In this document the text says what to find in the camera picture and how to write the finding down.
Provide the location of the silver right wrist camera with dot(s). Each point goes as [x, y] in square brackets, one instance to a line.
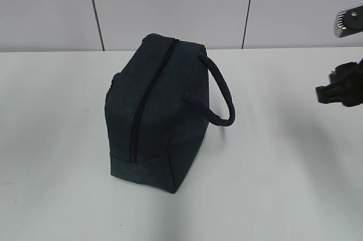
[348, 22]

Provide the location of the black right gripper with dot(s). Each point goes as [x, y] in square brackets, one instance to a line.
[345, 86]

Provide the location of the dark blue fabric lunch bag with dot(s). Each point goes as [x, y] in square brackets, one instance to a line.
[158, 108]

